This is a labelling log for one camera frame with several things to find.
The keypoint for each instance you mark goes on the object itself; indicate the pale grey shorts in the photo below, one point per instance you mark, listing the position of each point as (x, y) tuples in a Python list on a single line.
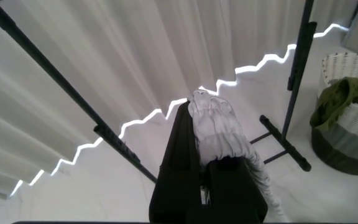
[(216, 130)]

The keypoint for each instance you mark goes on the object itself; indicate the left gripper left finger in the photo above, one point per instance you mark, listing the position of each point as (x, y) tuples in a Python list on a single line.
[(176, 174)]

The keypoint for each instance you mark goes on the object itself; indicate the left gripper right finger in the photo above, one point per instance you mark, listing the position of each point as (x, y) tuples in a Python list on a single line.
[(235, 193)]

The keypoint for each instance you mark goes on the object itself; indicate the green garment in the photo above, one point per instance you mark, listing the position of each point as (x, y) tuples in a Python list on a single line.
[(334, 99)]

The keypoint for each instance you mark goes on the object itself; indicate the white laundry basket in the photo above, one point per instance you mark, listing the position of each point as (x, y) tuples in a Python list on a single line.
[(353, 124)]

